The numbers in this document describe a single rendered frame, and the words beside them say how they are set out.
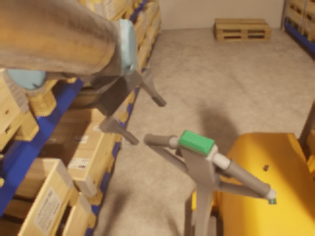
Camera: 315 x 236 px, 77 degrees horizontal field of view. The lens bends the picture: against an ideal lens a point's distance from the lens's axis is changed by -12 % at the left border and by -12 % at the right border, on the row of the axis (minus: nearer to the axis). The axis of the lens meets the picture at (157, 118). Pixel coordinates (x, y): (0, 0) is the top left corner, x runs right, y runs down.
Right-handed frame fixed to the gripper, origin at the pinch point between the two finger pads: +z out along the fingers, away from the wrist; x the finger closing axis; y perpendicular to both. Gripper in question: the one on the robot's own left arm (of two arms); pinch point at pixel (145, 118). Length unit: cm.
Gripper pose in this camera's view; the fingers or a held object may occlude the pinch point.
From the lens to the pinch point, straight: 59.7
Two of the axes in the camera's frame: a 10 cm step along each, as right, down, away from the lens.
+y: -5.6, 0.2, 8.3
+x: -5.4, 7.5, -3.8
